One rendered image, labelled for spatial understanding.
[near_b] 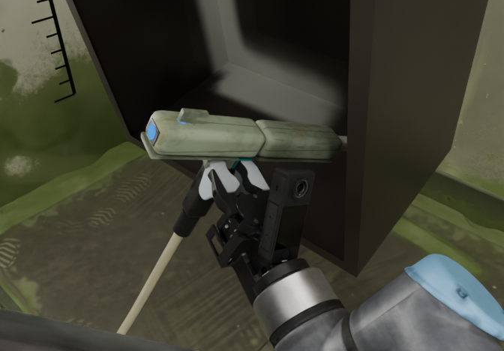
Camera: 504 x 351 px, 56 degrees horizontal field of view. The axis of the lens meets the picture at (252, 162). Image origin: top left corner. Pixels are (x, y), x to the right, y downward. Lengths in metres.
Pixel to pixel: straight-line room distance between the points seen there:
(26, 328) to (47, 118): 1.39
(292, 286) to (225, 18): 0.80
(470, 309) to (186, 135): 0.33
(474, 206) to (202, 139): 1.15
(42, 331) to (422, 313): 0.31
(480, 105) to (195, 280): 0.98
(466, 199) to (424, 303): 1.15
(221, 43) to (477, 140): 0.81
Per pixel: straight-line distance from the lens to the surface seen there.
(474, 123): 1.57
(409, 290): 0.45
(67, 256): 1.47
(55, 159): 1.67
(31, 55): 1.51
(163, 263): 0.79
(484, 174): 1.55
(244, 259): 0.59
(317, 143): 0.69
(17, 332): 0.23
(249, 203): 0.58
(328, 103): 1.09
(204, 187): 0.63
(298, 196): 0.53
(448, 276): 0.44
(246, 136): 0.60
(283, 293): 0.52
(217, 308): 1.27
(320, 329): 0.51
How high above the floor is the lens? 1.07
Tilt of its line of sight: 37 degrees down
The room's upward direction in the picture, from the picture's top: straight up
